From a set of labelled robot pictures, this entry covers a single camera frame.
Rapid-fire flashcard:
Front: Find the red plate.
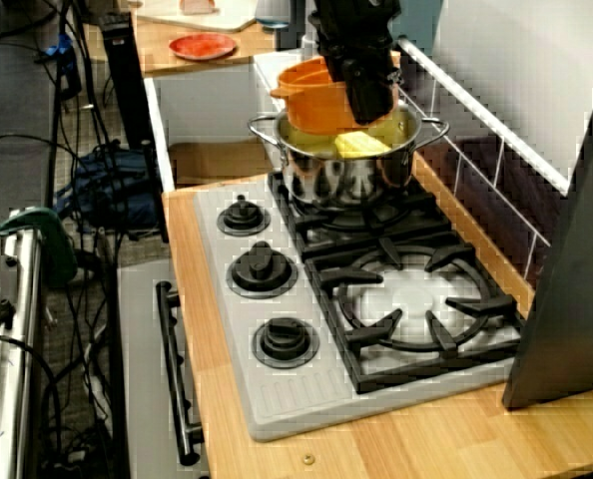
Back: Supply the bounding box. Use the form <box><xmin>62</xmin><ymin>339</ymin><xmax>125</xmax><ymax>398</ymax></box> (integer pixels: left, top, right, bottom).
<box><xmin>169</xmin><ymin>33</ymin><xmax>238</xmax><ymax>62</ymax></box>

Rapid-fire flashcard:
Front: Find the pink white toy item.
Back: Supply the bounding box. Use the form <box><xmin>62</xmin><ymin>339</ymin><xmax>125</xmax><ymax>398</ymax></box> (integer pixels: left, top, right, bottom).
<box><xmin>179</xmin><ymin>0</ymin><xmax>219</xmax><ymax>15</ymax></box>

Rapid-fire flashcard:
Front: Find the black oven door handle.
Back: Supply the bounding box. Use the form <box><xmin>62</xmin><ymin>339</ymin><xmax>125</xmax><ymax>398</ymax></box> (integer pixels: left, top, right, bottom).
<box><xmin>155</xmin><ymin>280</ymin><xmax>206</xmax><ymax>468</ymax></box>

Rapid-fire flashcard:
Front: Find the grey stove top plate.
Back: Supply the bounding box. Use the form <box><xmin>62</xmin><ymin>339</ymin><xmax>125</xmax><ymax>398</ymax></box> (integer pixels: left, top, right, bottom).
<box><xmin>192</xmin><ymin>182</ymin><xmax>525</xmax><ymax>443</ymax></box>

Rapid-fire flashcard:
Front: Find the silver aluminium frame post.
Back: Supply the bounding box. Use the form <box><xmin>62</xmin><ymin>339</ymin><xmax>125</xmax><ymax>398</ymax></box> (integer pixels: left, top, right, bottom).
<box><xmin>0</xmin><ymin>209</ymin><xmax>43</xmax><ymax>479</ymax></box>

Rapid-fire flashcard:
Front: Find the blue tape piece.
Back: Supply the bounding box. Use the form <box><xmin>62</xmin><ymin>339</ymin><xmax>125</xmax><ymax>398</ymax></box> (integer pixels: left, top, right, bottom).
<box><xmin>44</xmin><ymin>33</ymin><xmax>77</xmax><ymax>60</ymax></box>

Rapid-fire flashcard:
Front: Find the brown cardboard sheet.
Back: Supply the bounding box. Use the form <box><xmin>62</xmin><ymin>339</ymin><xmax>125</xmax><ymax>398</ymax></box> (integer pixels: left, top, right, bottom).
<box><xmin>169</xmin><ymin>142</ymin><xmax>273</xmax><ymax>189</ymax></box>

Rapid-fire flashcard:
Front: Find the orange plastic pot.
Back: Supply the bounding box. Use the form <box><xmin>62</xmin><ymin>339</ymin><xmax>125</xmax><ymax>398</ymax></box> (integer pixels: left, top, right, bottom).
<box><xmin>270</xmin><ymin>49</ymin><xmax>402</xmax><ymax>136</ymax></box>

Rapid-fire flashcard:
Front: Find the white cutting board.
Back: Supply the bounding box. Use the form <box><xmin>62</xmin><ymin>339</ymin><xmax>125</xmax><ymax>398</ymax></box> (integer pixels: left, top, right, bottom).
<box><xmin>135</xmin><ymin>0</ymin><xmax>258</xmax><ymax>34</ymax></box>

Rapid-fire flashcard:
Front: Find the black stove knob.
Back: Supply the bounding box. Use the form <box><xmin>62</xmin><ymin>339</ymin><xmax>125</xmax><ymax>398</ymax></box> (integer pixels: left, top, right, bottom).
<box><xmin>216</xmin><ymin>195</ymin><xmax>272</xmax><ymax>237</ymax></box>
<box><xmin>226</xmin><ymin>241</ymin><xmax>299</xmax><ymax>299</ymax></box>
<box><xmin>251</xmin><ymin>316</ymin><xmax>321</xmax><ymax>370</ymax></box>

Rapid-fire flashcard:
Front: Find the grey toy faucet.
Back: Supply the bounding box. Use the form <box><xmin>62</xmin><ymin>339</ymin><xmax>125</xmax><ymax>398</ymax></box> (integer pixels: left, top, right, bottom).
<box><xmin>254</xmin><ymin>0</ymin><xmax>322</xmax><ymax>56</ymax></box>

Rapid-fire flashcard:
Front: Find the blue backpack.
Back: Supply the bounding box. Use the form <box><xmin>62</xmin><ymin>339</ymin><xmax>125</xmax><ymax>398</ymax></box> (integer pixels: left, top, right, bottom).
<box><xmin>54</xmin><ymin>144</ymin><xmax>166</xmax><ymax>231</ymax></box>

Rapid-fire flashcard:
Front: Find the white sink basin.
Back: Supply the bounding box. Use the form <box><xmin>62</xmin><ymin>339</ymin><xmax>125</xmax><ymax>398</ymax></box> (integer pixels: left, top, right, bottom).
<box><xmin>144</xmin><ymin>47</ymin><xmax>327</xmax><ymax>194</ymax></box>

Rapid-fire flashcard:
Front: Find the black upright box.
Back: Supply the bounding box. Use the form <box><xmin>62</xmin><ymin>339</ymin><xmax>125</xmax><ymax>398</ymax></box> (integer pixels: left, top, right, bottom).
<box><xmin>100</xmin><ymin>13</ymin><xmax>153</xmax><ymax>151</ymax></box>

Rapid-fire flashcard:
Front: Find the white oven door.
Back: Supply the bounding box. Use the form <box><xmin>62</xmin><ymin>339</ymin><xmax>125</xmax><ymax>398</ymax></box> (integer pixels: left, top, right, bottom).
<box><xmin>118</xmin><ymin>258</ymin><xmax>213</xmax><ymax>479</ymax></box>

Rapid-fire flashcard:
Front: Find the stainless steel pot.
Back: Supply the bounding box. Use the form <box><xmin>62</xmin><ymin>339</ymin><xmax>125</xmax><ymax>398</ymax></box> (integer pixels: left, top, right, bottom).
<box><xmin>248</xmin><ymin>104</ymin><xmax>450</xmax><ymax>209</ymax></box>

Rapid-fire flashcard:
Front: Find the yellow corn cob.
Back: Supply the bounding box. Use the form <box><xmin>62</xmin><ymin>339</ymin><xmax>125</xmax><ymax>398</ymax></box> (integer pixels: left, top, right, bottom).
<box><xmin>334</xmin><ymin>130</ymin><xmax>392</xmax><ymax>161</ymax></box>

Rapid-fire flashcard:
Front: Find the dark side panel board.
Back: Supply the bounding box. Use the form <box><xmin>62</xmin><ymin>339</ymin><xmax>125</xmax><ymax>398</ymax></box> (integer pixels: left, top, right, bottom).
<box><xmin>500</xmin><ymin>47</ymin><xmax>593</xmax><ymax>410</ymax></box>

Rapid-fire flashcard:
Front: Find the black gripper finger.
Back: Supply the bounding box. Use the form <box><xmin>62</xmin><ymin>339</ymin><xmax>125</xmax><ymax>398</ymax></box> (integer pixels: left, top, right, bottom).
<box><xmin>323</xmin><ymin>52</ymin><xmax>347</xmax><ymax>84</ymax></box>
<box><xmin>343</xmin><ymin>62</ymin><xmax>397</xmax><ymax>126</ymax></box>

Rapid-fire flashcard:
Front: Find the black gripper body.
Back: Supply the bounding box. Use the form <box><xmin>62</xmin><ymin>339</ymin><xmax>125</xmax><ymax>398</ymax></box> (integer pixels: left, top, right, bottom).
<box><xmin>315</xmin><ymin>14</ymin><xmax>402</xmax><ymax>86</ymax></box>

